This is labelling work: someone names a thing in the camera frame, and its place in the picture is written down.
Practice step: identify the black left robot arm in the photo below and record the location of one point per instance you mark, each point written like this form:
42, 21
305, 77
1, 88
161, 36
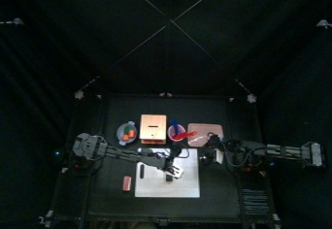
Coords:
117, 152

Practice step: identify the metal frame corner bracket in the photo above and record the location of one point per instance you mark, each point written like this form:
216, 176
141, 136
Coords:
252, 97
323, 23
78, 94

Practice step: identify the grey blue bowl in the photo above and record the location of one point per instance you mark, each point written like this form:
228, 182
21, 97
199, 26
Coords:
121, 132

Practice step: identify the wooden box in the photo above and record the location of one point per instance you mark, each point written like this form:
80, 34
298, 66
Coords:
153, 127

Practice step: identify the red toy utensil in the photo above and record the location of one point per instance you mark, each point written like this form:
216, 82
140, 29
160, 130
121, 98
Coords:
184, 136

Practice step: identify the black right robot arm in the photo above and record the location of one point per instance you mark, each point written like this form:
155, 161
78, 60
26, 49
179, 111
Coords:
276, 150

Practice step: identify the black round object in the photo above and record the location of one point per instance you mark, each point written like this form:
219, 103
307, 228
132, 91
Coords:
205, 158

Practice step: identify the white rectangular cutting mat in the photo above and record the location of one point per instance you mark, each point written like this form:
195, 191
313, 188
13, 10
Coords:
187, 184

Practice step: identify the small white box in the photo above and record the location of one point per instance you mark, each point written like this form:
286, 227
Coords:
219, 157

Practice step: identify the clear plastic utensil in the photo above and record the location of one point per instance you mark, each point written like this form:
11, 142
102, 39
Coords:
197, 139

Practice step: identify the small red block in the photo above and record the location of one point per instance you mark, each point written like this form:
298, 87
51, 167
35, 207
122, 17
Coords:
126, 183

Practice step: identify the blue toy utensil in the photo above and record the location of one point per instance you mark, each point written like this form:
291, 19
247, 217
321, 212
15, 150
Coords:
175, 125

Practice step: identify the pink square tray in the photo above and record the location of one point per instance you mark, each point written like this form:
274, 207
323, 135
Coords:
203, 130

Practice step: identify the orange toy carrot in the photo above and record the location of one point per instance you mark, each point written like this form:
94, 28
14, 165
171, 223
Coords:
130, 131
125, 137

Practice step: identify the white printed label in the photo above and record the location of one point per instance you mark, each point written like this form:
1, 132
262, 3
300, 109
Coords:
255, 200

